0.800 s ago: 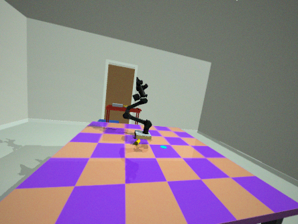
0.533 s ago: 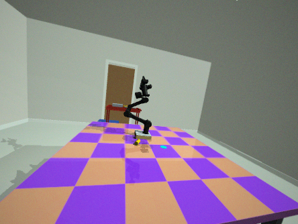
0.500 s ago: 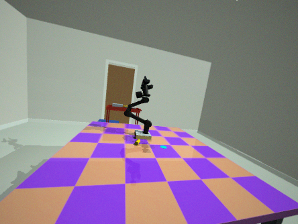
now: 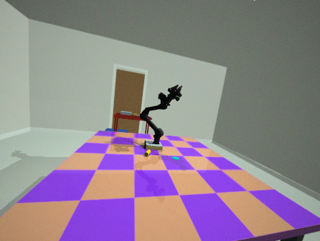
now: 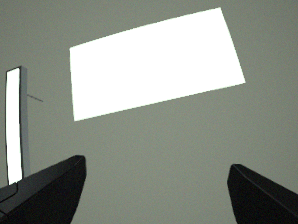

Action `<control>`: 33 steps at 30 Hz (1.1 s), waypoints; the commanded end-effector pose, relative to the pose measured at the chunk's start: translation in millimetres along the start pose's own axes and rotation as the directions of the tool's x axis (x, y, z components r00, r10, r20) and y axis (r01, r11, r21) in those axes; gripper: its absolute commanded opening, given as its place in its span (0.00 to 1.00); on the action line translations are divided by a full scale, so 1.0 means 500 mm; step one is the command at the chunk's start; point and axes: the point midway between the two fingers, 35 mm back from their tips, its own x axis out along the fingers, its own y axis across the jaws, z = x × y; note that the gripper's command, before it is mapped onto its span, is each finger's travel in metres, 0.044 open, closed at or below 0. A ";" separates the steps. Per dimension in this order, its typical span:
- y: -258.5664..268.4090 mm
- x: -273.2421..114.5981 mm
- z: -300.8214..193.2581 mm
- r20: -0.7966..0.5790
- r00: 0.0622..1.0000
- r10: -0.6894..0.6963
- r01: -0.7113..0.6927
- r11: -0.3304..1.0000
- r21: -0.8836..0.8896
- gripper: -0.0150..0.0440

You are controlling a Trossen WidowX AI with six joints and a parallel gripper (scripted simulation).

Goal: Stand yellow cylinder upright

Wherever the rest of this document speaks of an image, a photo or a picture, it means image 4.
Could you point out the yellow cylinder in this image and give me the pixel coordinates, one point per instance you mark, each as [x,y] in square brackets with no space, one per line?
[147,152]

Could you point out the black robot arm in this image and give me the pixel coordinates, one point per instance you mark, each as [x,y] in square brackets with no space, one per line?
[144,116]

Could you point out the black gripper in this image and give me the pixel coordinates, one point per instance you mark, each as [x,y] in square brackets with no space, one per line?
[174,93]

